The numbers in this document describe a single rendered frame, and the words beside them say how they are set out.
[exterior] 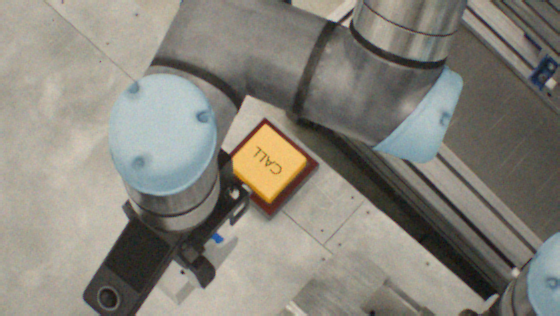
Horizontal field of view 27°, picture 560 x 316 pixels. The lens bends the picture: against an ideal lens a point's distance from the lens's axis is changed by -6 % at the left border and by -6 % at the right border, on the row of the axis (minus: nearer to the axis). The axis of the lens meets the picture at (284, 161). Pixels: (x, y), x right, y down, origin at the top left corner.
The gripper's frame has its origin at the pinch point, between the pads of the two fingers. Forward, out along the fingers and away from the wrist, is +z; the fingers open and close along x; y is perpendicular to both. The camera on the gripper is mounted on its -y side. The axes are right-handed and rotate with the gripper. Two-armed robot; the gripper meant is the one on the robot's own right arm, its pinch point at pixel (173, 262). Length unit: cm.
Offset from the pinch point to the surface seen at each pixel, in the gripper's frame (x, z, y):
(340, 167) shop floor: 10, 95, 44
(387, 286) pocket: -16.2, 7.8, 13.6
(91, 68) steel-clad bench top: 25.9, 15.0, 11.8
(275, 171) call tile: 1.1, 11.3, 16.0
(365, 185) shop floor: 4, 95, 45
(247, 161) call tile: 4.0, 11.3, 14.8
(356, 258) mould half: -12.0, 6.0, 13.4
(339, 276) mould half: -12.0, 6.0, 10.8
